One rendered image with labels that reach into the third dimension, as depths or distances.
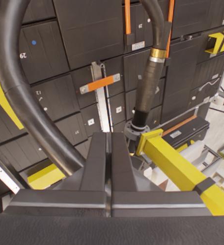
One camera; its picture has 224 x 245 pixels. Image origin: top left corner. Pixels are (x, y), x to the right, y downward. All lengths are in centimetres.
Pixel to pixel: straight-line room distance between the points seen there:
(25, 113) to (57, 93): 35
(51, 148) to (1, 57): 11
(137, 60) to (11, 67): 49
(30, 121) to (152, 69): 36
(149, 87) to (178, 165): 22
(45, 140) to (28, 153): 46
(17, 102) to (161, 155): 39
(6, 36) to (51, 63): 28
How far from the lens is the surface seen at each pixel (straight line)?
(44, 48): 50
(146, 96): 50
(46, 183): 74
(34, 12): 48
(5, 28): 24
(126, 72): 63
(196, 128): 110
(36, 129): 20
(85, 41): 52
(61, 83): 54
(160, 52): 47
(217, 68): 111
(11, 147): 62
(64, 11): 49
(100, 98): 64
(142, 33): 63
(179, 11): 72
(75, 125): 63
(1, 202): 97
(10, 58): 23
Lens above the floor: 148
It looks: 43 degrees down
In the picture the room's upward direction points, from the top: 137 degrees clockwise
